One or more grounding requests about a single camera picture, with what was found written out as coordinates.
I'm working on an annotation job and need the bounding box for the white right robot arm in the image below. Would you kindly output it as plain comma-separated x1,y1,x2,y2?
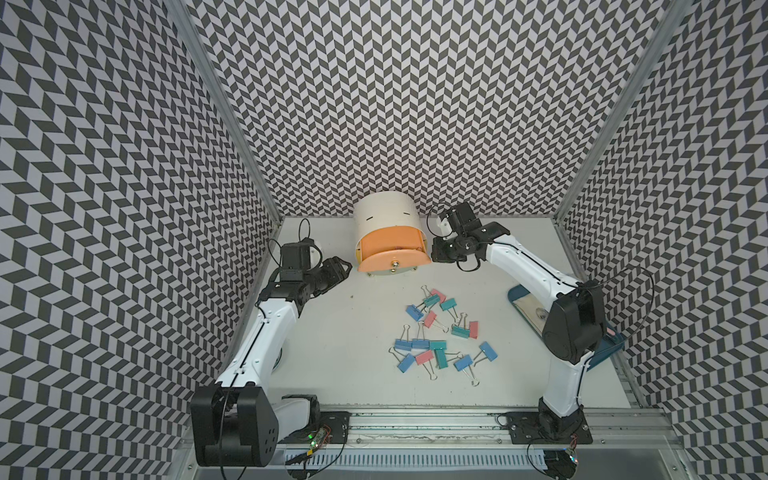
431,202,606,421

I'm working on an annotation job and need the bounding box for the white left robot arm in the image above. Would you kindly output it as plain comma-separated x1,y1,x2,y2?
190,237,353,469

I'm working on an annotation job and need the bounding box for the pink binder clip top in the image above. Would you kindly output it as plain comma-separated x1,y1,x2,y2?
422,285,447,304

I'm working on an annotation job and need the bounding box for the green binder clip top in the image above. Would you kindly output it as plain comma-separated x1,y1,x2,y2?
418,294,441,311

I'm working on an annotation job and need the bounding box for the white round drawer cabinet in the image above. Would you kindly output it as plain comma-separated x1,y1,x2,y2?
353,191,426,275

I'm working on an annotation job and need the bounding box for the green binder clip upper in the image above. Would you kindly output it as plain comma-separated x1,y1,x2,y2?
440,298,459,322

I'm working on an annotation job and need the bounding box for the blue binder clip upper left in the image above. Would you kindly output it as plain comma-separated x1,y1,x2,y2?
406,305,425,322

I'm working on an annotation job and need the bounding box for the green binder clip middle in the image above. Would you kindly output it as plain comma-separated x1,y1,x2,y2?
451,313,470,338

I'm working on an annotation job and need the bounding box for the green binder clip bottom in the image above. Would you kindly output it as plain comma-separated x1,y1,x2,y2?
433,349,462,369

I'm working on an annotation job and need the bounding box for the pink binder clip bottom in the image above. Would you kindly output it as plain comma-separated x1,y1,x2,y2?
415,350,437,381

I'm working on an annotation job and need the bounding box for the blue binder clip bottom left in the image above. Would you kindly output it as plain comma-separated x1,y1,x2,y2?
388,347,416,373

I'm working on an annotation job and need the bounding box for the blue binder clip right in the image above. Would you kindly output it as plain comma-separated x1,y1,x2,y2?
472,341,498,364

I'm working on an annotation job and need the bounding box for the blue patterned bowl near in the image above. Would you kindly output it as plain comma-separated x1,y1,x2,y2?
272,348,283,372

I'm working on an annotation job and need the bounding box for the beige cloth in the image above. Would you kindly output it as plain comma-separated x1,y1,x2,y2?
512,293,549,337

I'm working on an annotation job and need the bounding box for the teal cutting board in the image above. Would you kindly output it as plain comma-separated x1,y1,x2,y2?
507,280,624,365

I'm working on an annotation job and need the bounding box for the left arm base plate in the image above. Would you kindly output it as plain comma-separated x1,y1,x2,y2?
280,411,351,446

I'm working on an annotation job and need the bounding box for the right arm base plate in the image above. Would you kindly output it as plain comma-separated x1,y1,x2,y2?
504,409,594,446

